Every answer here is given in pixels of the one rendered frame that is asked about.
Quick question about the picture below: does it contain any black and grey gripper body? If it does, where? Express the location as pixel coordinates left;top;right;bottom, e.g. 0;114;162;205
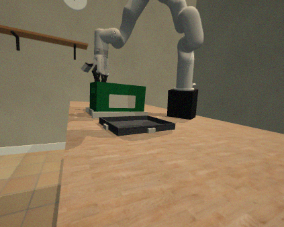
93;54;109;76

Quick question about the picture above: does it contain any dark green crate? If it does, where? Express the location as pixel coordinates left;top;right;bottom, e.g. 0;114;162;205
89;82;144;112

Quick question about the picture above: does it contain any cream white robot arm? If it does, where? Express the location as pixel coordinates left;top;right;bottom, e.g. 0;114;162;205
94;0;203;91

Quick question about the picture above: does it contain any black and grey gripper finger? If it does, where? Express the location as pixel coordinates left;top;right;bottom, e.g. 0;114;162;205
101;75;108;83
92;65;100;82

